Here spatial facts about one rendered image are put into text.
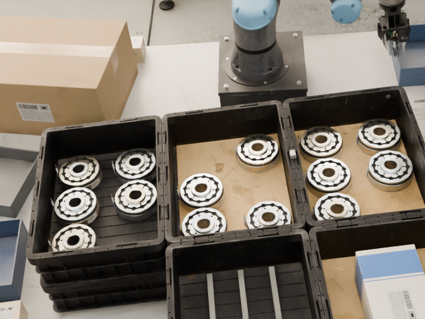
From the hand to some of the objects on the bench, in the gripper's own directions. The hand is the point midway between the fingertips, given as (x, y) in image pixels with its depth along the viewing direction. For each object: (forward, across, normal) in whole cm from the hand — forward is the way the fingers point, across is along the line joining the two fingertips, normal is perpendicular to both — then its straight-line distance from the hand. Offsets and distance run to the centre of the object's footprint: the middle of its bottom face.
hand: (395, 50), depth 215 cm
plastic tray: (-10, -115, -43) cm, 123 cm away
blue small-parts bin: (+6, +6, 0) cm, 9 cm away
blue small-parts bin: (-9, -105, -72) cm, 128 cm away
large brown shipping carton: (-8, -100, -11) cm, 101 cm away
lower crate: (-5, -75, -64) cm, 99 cm away
